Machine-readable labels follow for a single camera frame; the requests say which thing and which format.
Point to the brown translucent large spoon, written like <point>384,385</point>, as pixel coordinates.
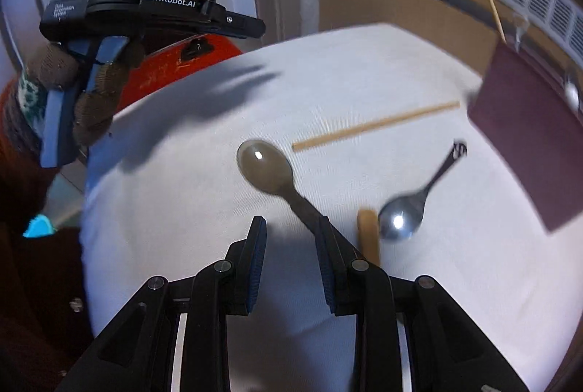
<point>264,164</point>

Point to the person's left hand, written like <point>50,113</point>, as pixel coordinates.
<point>98,105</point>

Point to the wooden chopstick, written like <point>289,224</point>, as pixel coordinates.
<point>492,7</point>
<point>373,125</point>

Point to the light wooden spoon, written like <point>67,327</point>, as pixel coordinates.
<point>368,232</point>

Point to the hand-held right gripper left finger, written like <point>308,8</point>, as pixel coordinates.
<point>257,264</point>

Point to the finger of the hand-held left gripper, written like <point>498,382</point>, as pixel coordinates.
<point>237,25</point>

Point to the cyan plastic object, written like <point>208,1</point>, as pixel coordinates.
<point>38,227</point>

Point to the white tablecloth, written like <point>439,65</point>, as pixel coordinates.
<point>182,191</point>

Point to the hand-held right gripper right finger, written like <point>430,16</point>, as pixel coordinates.
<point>327,269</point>

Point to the maroon plastic utensil holder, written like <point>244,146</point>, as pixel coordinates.
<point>524,137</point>

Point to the person's dark red garment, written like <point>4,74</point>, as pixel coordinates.
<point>32,305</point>

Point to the red floor mat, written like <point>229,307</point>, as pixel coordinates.
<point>173,64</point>

